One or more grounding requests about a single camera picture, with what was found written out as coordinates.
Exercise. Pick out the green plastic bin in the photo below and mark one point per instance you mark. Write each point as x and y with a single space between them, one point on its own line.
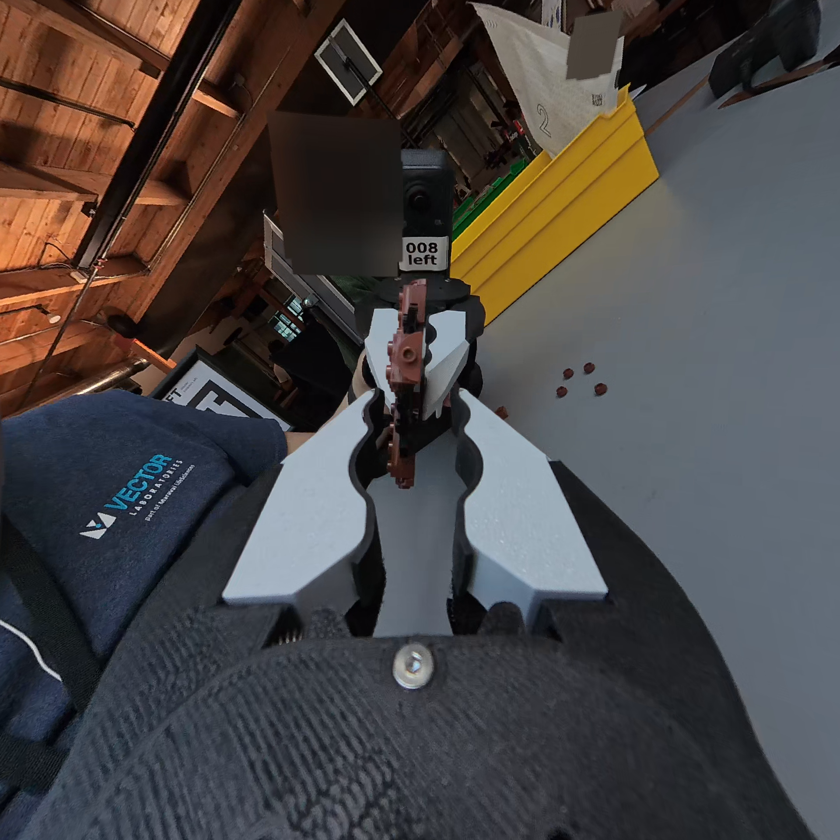
489 193

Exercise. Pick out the yellow plastic bin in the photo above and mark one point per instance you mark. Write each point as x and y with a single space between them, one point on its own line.
558 197

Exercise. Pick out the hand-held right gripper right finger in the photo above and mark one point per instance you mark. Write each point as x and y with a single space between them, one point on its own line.
525 525

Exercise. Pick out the brown black brick assembly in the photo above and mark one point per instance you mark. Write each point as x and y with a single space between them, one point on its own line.
407 367

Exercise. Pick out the white numbered paper bag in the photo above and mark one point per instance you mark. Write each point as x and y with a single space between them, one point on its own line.
564 85

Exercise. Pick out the grey desk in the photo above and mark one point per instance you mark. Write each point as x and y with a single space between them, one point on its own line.
689 394

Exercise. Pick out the grey flat panel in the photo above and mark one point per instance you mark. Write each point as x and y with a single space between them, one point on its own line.
308 282

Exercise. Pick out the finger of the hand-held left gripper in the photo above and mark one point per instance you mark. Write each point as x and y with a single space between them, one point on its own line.
377 348
446 367

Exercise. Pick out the black pole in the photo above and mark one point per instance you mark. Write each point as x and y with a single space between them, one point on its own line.
387 105

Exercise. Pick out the black framed marker sign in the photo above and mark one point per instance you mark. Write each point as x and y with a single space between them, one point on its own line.
210 394

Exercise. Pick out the person in navy shirt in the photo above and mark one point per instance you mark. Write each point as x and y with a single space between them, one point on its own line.
131 512

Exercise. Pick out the person's left hand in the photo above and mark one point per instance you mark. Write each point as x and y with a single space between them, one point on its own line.
359 380

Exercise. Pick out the white framed light panel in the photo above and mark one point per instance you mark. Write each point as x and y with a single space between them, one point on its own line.
348 59

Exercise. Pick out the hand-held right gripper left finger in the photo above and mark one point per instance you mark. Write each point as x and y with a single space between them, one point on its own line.
308 525

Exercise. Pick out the black power adapter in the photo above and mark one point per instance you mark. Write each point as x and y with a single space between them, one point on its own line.
748 62

